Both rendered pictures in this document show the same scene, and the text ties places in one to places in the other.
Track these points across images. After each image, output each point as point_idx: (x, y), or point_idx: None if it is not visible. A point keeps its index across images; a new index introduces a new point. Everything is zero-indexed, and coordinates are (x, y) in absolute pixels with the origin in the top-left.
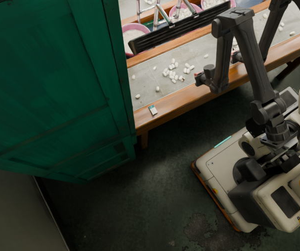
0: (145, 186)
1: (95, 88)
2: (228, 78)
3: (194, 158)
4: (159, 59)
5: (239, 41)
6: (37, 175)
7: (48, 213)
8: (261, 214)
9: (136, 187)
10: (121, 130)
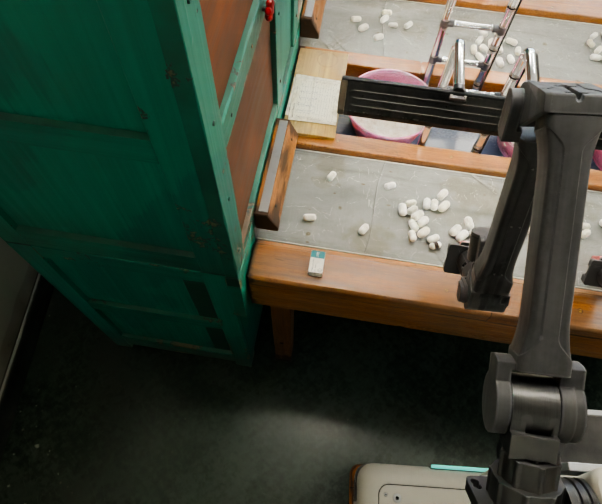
0: (224, 439)
1: (114, 65)
2: (510, 281)
3: (375, 462)
4: (414, 174)
5: (540, 166)
6: None
7: (9, 343)
8: None
9: (207, 426)
10: (197, 244)
